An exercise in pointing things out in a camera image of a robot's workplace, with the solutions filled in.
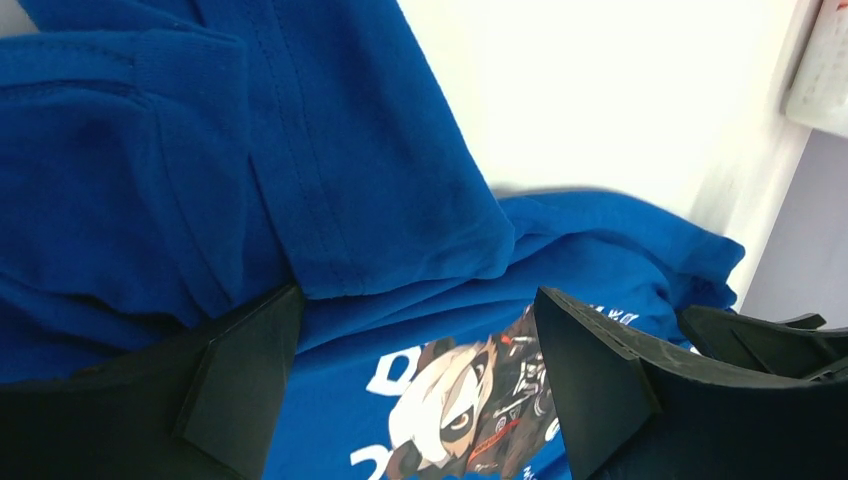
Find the white plastic basket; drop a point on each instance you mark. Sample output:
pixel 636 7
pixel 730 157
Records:
pixel 817 97

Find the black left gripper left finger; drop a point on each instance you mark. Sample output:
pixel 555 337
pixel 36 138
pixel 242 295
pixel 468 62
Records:
pixel 200 405

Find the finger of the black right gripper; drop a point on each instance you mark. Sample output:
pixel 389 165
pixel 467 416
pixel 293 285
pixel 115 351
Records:
pixel 798 348

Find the blue printed t shirt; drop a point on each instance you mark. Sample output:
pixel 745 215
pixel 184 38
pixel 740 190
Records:
pixel 164 162

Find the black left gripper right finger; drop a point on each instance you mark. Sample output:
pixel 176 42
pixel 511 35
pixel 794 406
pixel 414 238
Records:
pixel 633 406

